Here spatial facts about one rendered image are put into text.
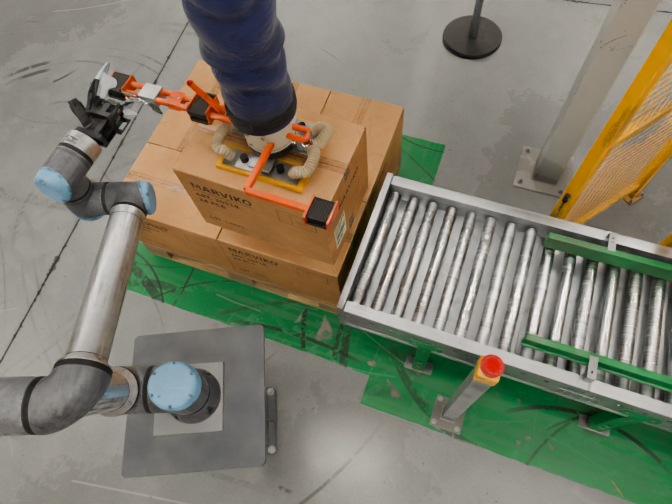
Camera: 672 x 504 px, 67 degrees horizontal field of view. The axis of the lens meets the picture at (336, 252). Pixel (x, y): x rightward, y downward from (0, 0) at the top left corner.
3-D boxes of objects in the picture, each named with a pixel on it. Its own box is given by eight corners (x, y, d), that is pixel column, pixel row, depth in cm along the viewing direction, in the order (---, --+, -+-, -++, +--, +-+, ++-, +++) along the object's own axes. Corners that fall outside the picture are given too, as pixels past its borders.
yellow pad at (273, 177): (314, 171, 177) (312, 162, 172) (302, 194, 173) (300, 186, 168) (228, 146, 184) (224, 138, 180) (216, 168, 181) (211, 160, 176)
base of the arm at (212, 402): (223, 417, 178) (217, 414, 169) (169, 429, 176) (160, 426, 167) (217, 364, 185) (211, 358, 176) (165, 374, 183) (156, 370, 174)
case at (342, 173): (368, 186, 219) (366, 126, 183) (333, 266, 204) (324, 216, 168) (246, 150, 233) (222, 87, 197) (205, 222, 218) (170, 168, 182)
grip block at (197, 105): (223, 106, 180) (218, 94, 175) (210, 127, 176) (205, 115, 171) (202, 100, 182) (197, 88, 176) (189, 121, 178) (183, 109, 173)
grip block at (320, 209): (339, 209, 157) (338, 201, 152) (329, 233, 154) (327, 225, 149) (314, 202, 159) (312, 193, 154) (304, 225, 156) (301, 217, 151)
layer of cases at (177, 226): (400, 153, 295) (404, 106, 259) (343, 307, 257) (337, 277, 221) (218, 108, 320) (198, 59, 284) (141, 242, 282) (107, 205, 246)
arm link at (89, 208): (114, 223, 141) (94, 201, 130) (72, 224, 141) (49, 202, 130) (119, 193, 145) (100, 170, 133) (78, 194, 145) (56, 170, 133)
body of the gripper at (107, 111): (133, 119, 138) (109, 153, 133) (106, 111, 140) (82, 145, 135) (120, 99, 131) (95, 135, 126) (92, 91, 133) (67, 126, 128)
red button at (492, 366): (504, 361, 155) (507, 358, 152) (499, 383, 153) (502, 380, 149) (481, 353, 157) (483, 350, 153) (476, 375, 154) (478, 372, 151)
